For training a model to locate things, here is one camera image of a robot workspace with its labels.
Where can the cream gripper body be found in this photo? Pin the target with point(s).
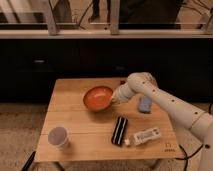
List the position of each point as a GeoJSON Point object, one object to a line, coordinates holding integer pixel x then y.
{"type": "Point", "coordinates": [114, 99]}

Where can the orange ceramic bowl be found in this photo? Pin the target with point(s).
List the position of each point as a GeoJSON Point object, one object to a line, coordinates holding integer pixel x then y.
{"type": "Point", "coordinates": [97, 98]}

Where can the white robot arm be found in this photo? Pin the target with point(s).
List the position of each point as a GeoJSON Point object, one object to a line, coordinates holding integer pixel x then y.
{"type": "Point", "coordinates": [196, 120]}

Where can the blue sponge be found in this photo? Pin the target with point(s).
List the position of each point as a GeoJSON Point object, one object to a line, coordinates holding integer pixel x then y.
{"type": "Point", "coordinates": [144, 105]}

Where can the black white striped case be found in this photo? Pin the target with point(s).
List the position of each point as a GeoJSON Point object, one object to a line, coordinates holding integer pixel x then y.
{"type": "Point", "coordinates": [119, 130]}

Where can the white plastic bottle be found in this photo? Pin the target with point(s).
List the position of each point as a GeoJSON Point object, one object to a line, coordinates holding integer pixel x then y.
{"type": "Point", "coordinates": [144, 136]}

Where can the grey paper cup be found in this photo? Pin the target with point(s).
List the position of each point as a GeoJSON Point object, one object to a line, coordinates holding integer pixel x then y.
{"type": "Point", "coordinates": [58, 137]}

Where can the dark low cabinet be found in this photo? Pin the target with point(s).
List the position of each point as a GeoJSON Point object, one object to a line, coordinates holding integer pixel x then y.
{"type": "Point", "coordinates": [30, 67]}

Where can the black table leg brace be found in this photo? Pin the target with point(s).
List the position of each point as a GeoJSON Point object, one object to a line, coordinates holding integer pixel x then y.
{"type": "Point", "coordinates": [29, 162]}

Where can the wooden window frame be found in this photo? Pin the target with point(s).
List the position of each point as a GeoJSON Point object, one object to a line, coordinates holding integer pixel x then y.
{"type": "Point", "coordinates": [115, 19]}

